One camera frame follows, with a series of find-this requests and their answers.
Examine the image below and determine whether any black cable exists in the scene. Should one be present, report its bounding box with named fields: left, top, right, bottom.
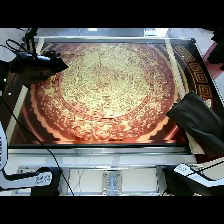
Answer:
left=0, top=96, right=76, bottom=197

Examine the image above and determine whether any silver frame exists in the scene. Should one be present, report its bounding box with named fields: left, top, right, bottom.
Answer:
left=6, top=35, right=224, bottom=197

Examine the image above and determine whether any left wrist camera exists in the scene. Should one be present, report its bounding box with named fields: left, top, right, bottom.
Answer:
left=23, top=28, right=40, bottom=58

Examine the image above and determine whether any grey-brown T-shirt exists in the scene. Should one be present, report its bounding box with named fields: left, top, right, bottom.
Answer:
left=165, top=91, right=224, bottom=158

